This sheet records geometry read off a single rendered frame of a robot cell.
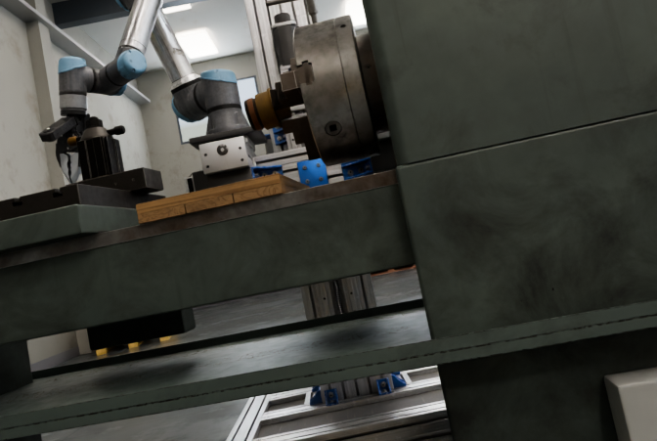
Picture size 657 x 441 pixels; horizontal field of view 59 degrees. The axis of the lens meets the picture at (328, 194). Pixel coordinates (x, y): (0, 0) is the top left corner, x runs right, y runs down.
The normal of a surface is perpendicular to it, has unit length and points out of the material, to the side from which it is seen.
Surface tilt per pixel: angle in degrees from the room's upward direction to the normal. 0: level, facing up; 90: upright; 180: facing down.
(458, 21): 90
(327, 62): 81
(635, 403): 90
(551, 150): 90
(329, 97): 106
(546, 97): 90
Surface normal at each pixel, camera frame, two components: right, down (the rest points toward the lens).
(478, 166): -0.14, -0.06
